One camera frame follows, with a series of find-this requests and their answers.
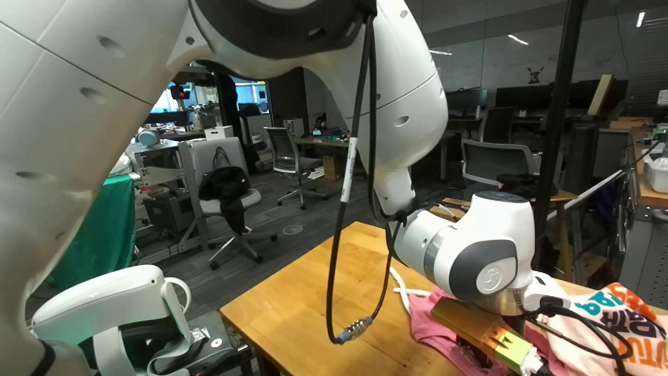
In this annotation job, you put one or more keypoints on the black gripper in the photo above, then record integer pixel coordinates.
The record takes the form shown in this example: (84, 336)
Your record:
(491, 336)

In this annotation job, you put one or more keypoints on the pink t-shirt orange print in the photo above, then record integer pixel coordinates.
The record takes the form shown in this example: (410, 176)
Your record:
(446, 341)

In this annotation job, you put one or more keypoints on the peach t-shirt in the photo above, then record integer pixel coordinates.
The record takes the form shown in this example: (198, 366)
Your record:
(611, 334)

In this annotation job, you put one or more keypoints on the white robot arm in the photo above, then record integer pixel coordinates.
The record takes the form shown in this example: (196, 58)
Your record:
(78, 78)

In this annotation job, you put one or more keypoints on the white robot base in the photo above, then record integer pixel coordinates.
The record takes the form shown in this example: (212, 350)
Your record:
(132, 323)

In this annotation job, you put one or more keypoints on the grey mesh office chair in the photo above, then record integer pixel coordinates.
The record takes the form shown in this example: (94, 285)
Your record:
(484, 162)

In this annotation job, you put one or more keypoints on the black metal pole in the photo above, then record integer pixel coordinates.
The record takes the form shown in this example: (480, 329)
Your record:
(556, 120)

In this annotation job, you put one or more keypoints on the black office chair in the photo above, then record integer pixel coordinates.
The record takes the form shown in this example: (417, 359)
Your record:
(230, 188)

